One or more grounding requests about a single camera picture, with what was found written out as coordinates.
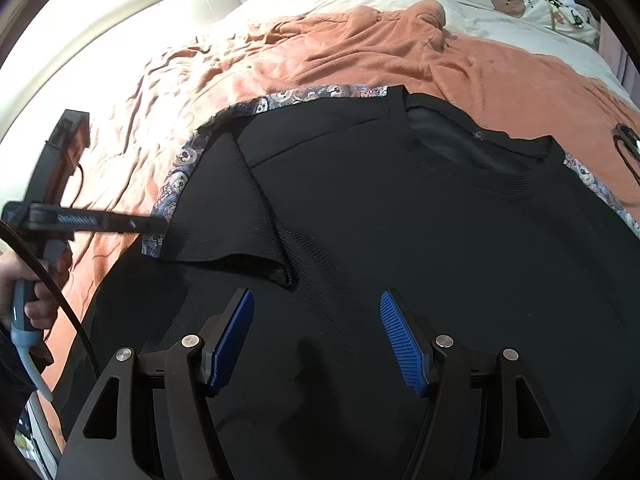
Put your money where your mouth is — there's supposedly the black t-shirt patterned trim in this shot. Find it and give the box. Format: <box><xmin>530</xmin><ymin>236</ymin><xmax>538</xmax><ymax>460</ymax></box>
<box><xmin>86</xmin><ymin>87</ymin><xmax>639</xmax><ymax>479</ymax></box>

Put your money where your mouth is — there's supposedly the person's left hand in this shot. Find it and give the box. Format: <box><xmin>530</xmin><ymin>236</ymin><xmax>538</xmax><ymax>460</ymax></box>
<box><xmin>0</xmin><ymin>248</ymin><xmax>74</xmax><ymax>334</ymax></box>

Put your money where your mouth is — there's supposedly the brown fleece blanket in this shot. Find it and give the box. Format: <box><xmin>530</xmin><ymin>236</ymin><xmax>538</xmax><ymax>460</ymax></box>
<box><xmin>37</xmin><ymin>0</ymin><xmax>640</xmax><ymax>451</ymax></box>

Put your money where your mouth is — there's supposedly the cream padded headboard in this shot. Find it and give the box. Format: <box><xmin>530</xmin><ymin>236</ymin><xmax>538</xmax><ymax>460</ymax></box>
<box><xmin>1</xmin><ymin>0</ymin><xmax>247</xmax><ymax>141</ymax></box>

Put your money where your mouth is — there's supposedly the white bed sheet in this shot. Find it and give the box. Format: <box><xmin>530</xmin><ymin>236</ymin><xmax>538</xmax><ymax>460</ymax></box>
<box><xmin>220</xmin><ymin>0</ymin><xmax>629</xmax><ymax>99</ymax></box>

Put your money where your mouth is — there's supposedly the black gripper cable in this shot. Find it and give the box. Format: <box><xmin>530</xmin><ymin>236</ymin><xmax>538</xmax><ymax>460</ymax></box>
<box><xmin>0</xmin><ymin>219</ymin><xmax>101</xmax><ymax>380</ymax></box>

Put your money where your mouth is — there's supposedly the black cable with device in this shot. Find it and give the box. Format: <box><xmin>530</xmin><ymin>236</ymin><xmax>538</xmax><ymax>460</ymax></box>
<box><xmin>612</xmin><ymin>122</ymin><xmax>640</xmax><ymax>187</ymax></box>

